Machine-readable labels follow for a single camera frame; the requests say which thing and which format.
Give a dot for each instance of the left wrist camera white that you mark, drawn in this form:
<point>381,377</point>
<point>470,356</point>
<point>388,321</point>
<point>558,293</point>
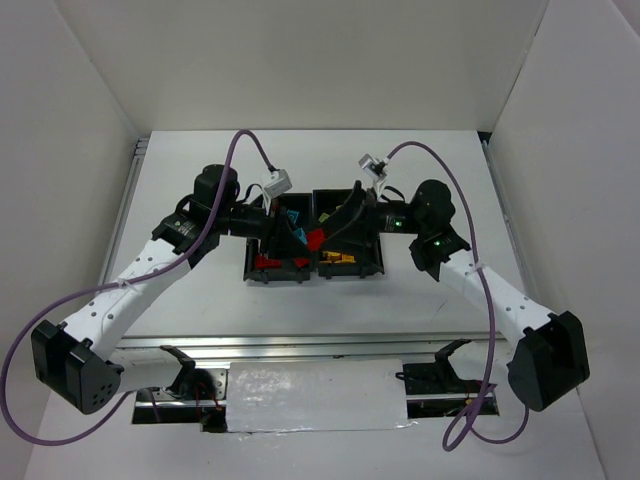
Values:
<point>275,183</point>

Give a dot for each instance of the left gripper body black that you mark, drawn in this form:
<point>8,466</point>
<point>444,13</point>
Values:
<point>271,223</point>

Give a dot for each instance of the white foil covered board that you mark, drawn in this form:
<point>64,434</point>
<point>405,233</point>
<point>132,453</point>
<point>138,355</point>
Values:
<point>283,397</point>

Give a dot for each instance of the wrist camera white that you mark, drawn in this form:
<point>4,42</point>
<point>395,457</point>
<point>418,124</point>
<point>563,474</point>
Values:
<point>375,168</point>
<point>275,183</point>

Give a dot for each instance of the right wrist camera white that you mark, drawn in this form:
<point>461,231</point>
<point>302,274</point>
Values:
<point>375,168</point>

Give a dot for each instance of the black four compartment tray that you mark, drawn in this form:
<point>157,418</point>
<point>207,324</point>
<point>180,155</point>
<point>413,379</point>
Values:
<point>310,206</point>

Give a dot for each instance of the red teal green lego stack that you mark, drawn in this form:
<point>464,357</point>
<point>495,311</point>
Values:
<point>313,239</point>

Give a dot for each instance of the red flower lego brick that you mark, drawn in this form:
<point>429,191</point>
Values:
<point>264,263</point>

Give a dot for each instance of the aluminium frame rail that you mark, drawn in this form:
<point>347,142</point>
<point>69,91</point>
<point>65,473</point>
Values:
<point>305,347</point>

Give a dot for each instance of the teal lego brick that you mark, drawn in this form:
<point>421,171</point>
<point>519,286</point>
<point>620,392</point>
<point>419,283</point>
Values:
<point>293,216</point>

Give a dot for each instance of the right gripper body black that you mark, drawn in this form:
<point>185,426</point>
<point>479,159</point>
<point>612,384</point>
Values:
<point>365,213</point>

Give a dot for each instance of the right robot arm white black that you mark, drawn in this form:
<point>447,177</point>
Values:
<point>550,357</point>

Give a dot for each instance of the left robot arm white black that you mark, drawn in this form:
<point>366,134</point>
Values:
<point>79,358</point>

